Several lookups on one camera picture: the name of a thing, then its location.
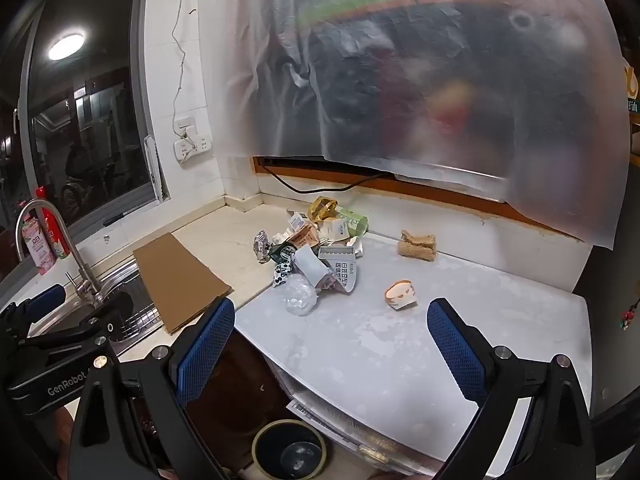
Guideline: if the green and white carton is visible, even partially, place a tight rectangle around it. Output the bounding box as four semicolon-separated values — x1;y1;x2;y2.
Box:
337;207;370;238

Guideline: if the red bottle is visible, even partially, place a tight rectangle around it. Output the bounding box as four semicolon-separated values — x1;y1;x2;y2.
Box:
35;185;71;260

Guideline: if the steel sink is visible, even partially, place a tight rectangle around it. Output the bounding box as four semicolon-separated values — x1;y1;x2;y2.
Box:
27;260;168;348

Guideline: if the black trash bin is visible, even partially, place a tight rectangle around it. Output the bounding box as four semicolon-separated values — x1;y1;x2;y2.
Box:
251;419;330;480

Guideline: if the brown loofah scrubber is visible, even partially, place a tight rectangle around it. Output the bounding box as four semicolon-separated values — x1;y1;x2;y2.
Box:
397;230;438;262

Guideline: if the brown and white paper bag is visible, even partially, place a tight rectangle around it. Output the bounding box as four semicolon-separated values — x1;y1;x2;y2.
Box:
292;226;321;250

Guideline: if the brown cardboard sheet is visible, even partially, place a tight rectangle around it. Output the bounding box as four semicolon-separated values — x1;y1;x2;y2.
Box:
132;232;235;335

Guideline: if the white printed pouch box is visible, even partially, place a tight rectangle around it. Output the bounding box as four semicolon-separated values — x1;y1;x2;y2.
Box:
320;219;351;243

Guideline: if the steel faucet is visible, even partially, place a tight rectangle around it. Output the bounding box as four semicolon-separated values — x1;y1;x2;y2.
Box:
15;199;108;311

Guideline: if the yellow grey taped bag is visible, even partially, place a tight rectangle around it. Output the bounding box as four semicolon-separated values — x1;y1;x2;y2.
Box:
307;196;341;223

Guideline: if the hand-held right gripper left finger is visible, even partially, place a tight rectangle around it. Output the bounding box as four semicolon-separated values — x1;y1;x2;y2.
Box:
67;296;237;480

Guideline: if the green white paper cup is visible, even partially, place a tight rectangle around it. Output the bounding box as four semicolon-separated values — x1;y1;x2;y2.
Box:
270;242;301;266

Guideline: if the sliding glass window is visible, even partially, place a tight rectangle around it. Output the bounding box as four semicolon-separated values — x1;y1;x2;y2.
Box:
0;0;171;281

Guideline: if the grey white printed box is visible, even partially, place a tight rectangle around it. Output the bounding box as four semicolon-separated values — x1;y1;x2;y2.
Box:
318;244;362;295

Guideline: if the crumpled clear plastic bag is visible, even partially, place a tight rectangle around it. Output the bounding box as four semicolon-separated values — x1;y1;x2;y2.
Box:
284;274;320;317

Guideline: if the translucent plastic sheet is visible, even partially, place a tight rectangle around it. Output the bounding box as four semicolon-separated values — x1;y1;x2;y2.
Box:
215;0;630;250

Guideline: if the white power strip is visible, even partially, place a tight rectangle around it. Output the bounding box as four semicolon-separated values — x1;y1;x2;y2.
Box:
172;132;215;165

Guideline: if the red green hanging ornament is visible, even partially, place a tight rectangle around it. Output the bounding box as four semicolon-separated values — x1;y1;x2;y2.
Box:
620;300;640;332

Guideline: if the black cable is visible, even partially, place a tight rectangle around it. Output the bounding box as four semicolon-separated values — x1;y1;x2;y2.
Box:
260;157;396;194

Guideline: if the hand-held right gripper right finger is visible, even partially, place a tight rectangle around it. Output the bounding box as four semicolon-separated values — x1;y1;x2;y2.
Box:
426;297;598;480

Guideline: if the crushed orange white paper cup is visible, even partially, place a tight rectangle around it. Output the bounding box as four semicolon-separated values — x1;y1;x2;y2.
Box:
384;280;418;312

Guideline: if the thin white cable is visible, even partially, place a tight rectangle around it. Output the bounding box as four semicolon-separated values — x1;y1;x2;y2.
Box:
170;0;190;133

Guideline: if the black white printed wrapper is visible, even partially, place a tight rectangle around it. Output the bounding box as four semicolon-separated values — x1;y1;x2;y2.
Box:
272;262;296;288

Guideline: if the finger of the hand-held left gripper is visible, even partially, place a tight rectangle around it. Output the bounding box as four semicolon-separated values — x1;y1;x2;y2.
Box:
19;290;136;357
0;284;68;342

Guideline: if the pink carton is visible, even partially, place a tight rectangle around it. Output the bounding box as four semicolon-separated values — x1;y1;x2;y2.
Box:
22;215;56;276

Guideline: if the silver foil wrapper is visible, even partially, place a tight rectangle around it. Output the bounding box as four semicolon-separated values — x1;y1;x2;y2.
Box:
252;230;273;265

